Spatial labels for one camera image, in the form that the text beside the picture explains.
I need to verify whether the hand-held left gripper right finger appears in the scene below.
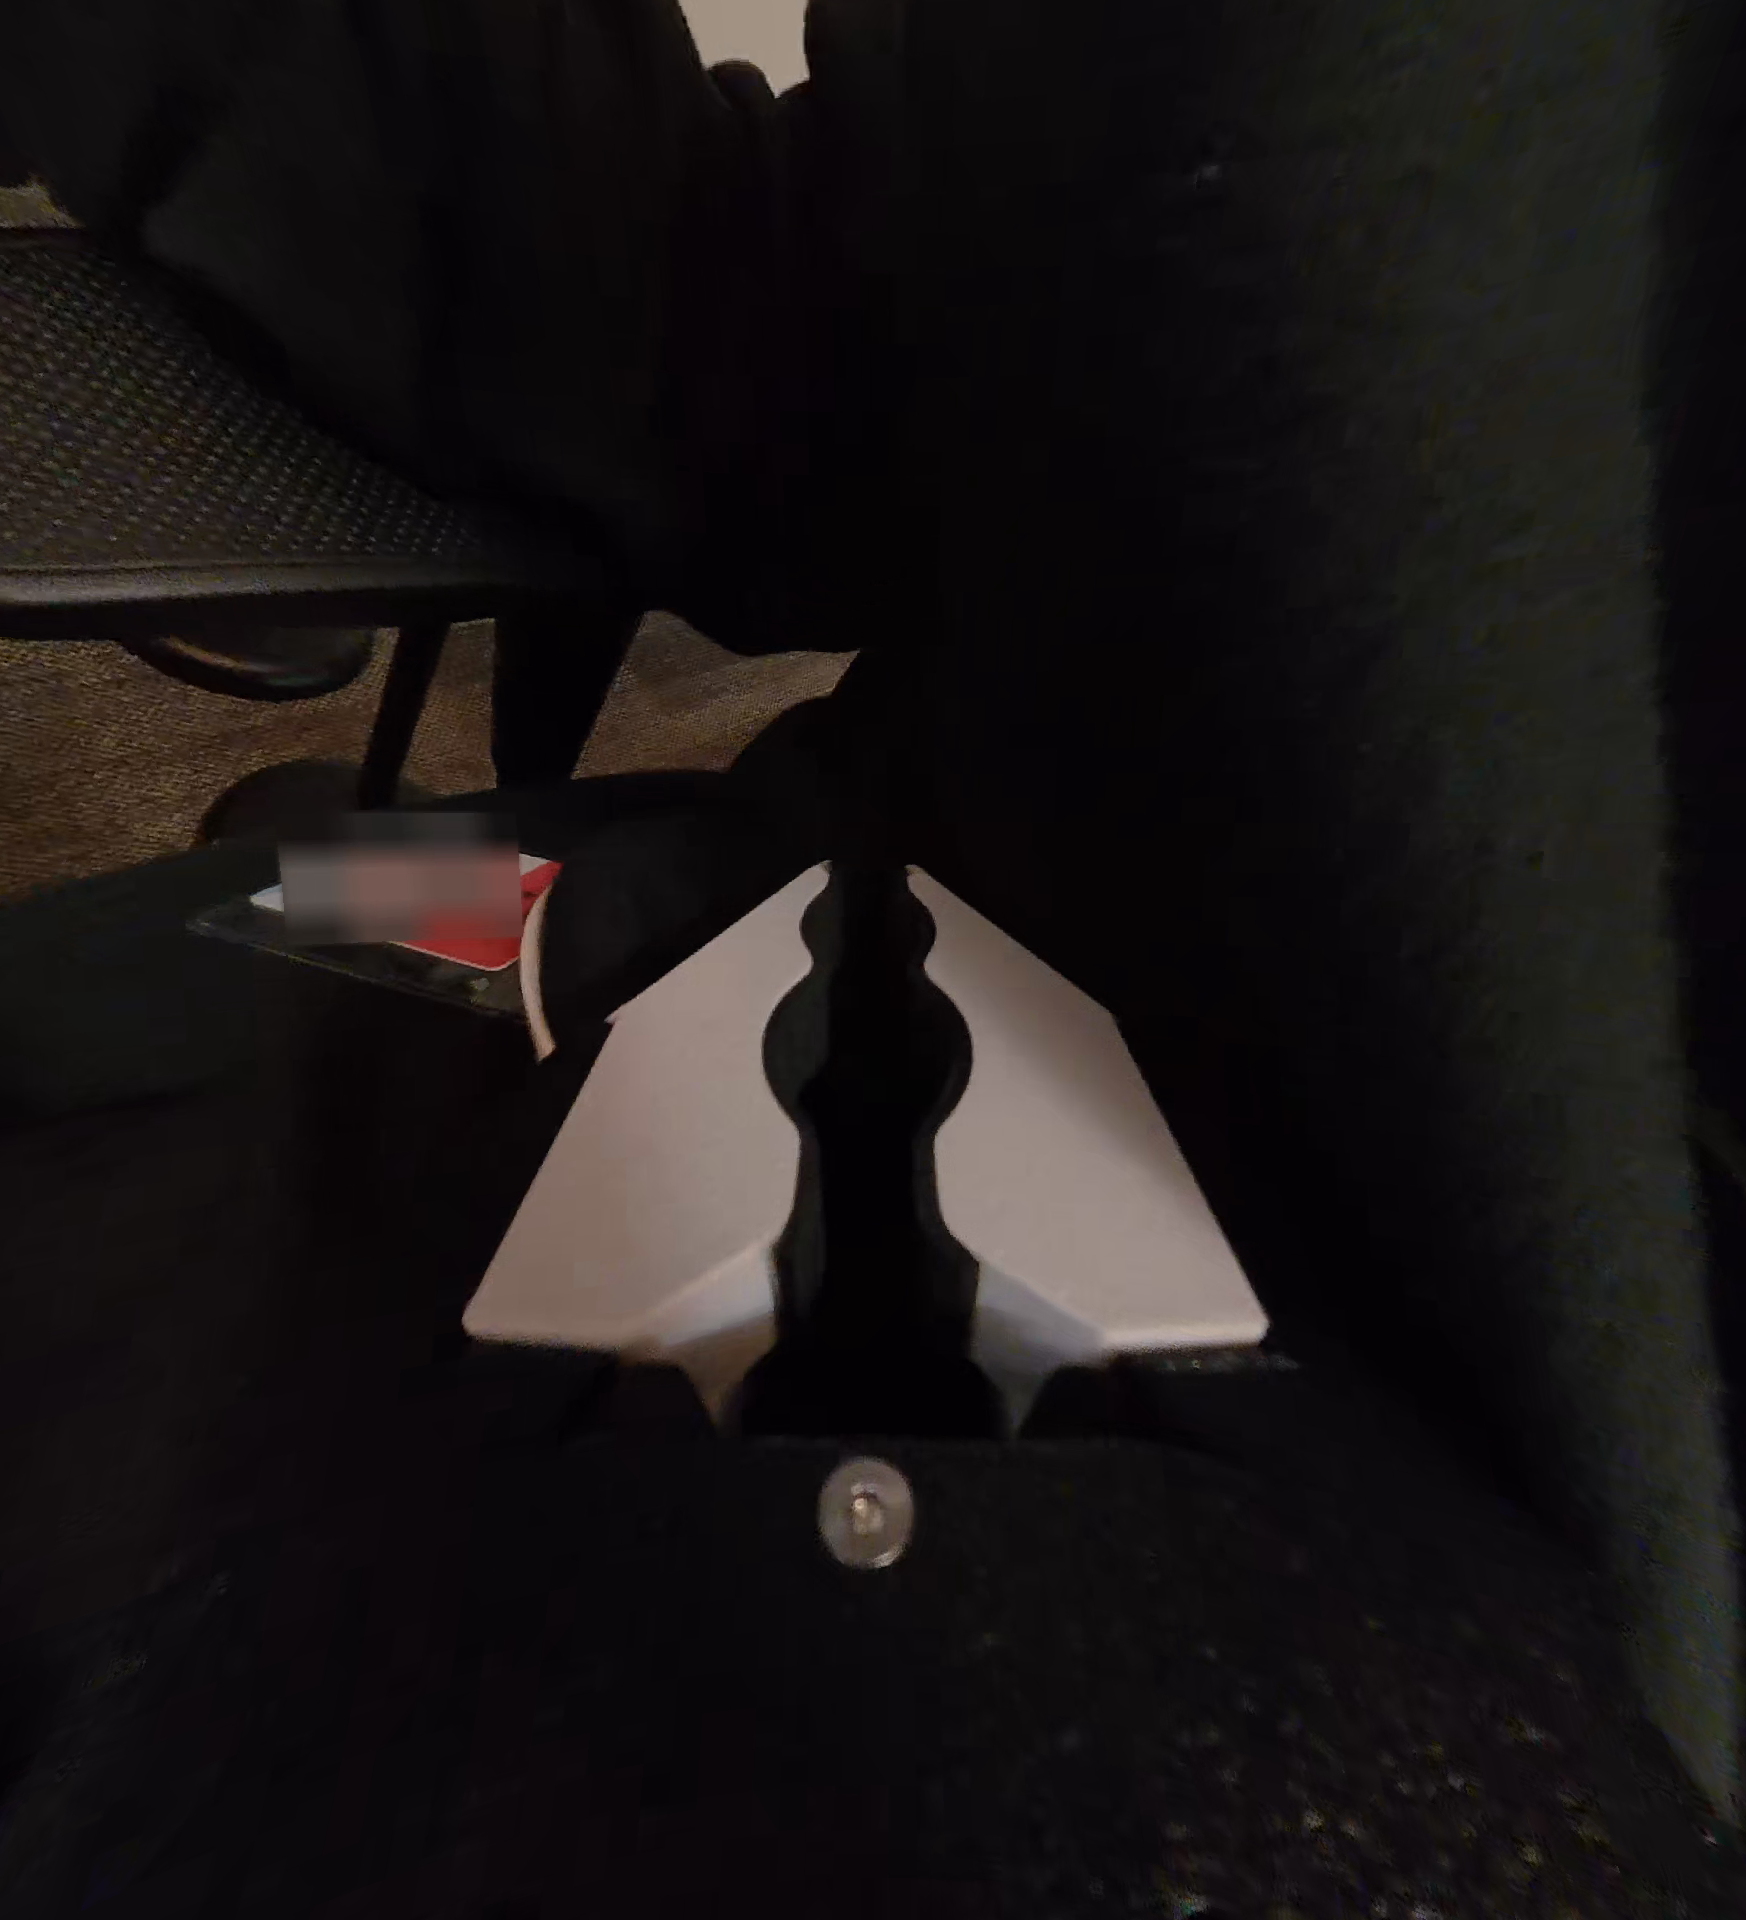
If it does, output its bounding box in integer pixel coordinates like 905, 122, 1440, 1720
901, 864, 1272, 1428

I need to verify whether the black mesh office chair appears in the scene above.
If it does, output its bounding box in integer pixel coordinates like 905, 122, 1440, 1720
0, 225, 652, 857

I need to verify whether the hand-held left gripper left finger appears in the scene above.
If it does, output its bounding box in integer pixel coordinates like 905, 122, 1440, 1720
460, 859, 831, 1427

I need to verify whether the white cloth strap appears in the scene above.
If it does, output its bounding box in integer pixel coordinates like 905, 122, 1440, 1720
518, 894, 563, 1064

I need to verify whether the red white badge card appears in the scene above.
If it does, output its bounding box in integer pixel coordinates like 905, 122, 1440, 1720
190, 847, 566, 1022

